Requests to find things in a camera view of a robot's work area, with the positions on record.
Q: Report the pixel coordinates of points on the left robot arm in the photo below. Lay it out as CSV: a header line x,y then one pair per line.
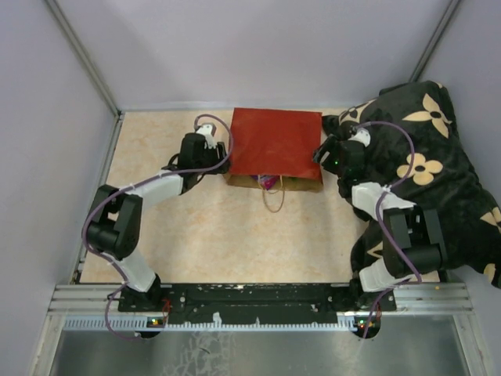
x,y
112,228

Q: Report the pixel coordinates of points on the purple snack packet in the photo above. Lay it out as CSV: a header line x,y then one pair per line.
x,y
265,182

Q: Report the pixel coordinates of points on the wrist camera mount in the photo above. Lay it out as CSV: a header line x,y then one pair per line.
x,y
207,130
362,136

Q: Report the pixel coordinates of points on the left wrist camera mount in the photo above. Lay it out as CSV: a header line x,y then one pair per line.
x,y
207,130

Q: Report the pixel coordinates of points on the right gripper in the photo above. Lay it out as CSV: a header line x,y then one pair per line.
x,y
332,144

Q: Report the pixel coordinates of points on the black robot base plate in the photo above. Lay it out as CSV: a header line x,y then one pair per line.
x,y
254,303

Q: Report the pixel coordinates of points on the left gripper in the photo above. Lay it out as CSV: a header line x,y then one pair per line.
x,y
221,153

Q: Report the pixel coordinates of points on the red paper bag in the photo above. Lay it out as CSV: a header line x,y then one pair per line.
x,y
278,143

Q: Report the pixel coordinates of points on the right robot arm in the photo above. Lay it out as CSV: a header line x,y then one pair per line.
x,y
411,236

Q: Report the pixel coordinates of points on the twisted paper bag handle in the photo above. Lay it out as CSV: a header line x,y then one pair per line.
x,y
274,199

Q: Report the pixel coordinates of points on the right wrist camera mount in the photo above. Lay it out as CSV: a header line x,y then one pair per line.
x,y
362,136

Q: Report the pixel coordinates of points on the black floral blanket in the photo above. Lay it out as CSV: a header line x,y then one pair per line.
x,y
421,115

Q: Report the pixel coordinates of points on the aluminium frame rail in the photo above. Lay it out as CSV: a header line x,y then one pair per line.
x,y
95,307

